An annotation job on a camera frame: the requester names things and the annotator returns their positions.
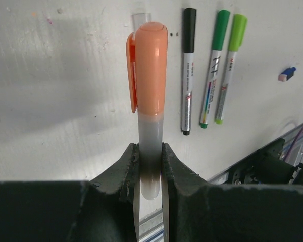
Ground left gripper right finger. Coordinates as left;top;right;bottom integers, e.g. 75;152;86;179
162;144;303;241

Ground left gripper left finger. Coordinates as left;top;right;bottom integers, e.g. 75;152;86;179
0;143;139;241

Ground white black end pen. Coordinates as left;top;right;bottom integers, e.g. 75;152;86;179
181;53;194;136

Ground white green end pen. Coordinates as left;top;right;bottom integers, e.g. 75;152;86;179
199;50;221;129

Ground silver green tip pen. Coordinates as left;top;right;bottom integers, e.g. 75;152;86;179
215;51;237;125

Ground orange pen cap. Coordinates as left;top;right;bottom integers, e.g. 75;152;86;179
126;22;168;122

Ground clear pen cap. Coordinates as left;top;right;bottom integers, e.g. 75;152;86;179
132;13;152;32

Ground orange tip marker clear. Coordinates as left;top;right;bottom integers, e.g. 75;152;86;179
138;113;164;200

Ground black pen cap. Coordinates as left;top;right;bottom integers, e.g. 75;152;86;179
183;8;197;53

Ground light green pen cap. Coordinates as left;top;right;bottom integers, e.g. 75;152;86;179
228;14;248;52

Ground blue pen cap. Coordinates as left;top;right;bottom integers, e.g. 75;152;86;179
278;67;296;82

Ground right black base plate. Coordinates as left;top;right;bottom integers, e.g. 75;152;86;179
225;138;303;185

